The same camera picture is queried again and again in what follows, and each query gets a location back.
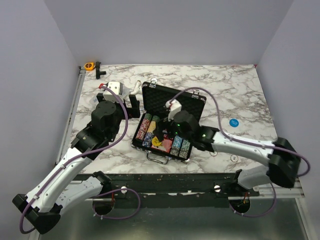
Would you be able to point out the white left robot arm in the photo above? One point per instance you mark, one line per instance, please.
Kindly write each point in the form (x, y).
(42, 208)

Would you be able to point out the black poker chip case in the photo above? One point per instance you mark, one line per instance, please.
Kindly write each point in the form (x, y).
(184, 124)

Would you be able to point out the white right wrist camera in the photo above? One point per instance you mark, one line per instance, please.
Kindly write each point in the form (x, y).
(174, 107)

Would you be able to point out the white pipe fitting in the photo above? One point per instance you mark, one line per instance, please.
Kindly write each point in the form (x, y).
(136, 88)

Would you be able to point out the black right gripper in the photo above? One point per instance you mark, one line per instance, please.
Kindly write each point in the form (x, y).
(161, 124)

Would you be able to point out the white red poker chip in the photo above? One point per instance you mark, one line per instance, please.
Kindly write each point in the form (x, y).
(213, 154)
(234, 158)

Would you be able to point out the yellow big blind button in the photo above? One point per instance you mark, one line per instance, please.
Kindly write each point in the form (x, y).
(155, 142)

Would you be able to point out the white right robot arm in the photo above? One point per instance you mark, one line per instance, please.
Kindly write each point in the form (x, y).
(278, 160)

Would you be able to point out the blue small blind button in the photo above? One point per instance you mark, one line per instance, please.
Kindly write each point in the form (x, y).
(234, 123)

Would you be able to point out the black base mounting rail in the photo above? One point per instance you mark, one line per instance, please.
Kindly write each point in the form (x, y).
(178, 190)

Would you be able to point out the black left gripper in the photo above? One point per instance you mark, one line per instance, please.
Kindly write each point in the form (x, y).
(132, 112)

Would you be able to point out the black T-shaped tool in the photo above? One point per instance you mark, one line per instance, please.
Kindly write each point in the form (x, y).
(98, 71)

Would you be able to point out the clear plastic organizer box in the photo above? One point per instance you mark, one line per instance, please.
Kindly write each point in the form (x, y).
(125, 91)

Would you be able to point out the red playing card deck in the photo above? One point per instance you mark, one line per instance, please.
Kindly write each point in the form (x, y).
(166, 145)

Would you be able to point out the orange tape measure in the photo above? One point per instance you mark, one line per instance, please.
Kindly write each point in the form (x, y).
(90, 66)

